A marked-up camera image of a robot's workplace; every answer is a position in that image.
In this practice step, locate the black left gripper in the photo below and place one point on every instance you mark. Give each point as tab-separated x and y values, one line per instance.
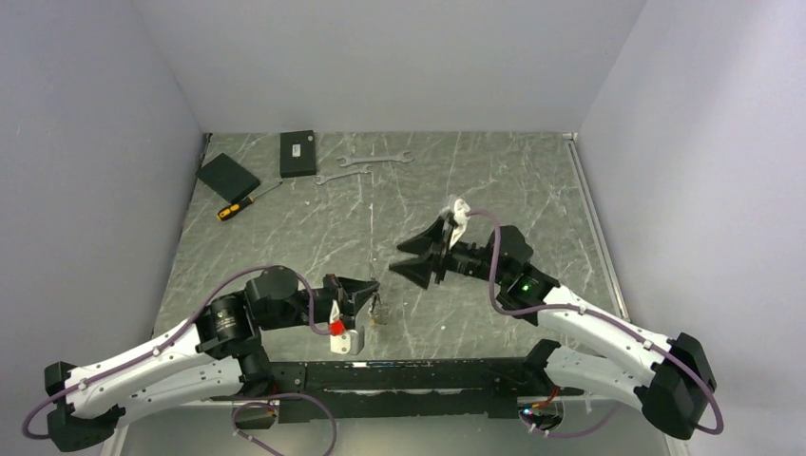
339	288

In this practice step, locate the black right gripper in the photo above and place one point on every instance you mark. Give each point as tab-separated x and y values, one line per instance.
417	271

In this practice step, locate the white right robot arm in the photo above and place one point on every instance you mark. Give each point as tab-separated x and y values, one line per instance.
667	379

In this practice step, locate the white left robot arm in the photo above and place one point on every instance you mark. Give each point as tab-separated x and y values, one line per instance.
216	352

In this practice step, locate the large silver wrench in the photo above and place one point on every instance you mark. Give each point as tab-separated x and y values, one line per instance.
403	157

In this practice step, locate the small silver wrench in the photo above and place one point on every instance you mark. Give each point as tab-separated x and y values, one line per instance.
321	179

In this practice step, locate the yellow black screwdriver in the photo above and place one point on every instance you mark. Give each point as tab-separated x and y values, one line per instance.
232	210

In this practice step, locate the flat black box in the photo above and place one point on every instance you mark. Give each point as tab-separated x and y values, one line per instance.
227	178

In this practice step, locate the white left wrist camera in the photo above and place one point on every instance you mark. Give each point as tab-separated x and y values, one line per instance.
346	338

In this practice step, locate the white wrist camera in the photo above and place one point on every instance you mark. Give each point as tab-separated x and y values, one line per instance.
456	214
346	338

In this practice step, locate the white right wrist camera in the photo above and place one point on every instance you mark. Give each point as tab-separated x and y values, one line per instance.
456	214

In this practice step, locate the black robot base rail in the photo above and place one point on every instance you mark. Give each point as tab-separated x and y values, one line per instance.
494	387

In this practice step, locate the black network switch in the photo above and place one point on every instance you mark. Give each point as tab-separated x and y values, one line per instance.
297	154

